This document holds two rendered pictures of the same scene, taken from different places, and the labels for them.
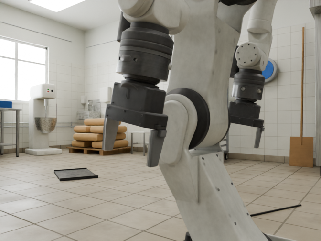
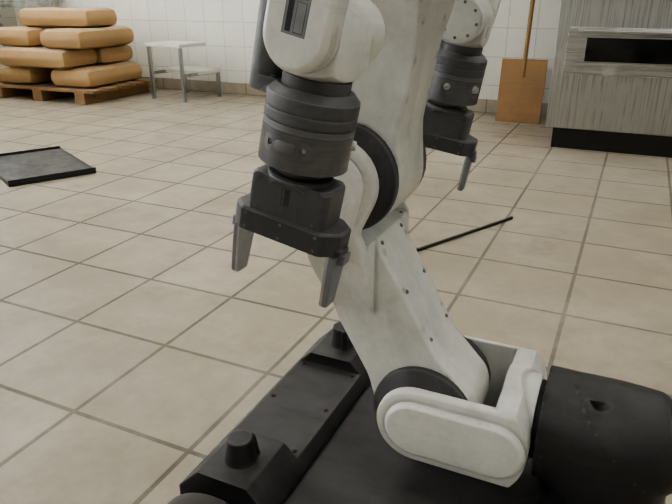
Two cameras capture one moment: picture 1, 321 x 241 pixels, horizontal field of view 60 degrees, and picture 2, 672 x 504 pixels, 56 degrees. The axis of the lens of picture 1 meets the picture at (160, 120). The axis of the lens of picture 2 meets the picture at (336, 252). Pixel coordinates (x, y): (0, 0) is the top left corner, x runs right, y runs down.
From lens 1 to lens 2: 29 cm
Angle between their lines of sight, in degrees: 26
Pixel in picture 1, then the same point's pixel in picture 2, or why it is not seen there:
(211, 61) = (405, 81)
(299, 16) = not seen: outside the picture
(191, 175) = (366, 275)
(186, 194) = (353, 299)
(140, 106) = (309, 222)
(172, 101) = not seen: hidden behind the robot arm
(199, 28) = (387, 15)
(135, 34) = (302, 108)
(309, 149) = (536, 86)
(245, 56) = (456, 25)
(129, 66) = (292, 163)
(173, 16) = (361, 58)
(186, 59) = not seen: hidden behind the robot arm
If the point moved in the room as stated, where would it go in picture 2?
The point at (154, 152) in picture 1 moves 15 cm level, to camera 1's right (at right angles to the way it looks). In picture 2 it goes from (331, 287) to (471, 275)
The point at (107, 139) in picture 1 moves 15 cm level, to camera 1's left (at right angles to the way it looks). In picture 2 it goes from (240, 254) to (92, 265)
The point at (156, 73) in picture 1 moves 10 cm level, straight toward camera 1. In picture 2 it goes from (336, 170) to (363, 202)
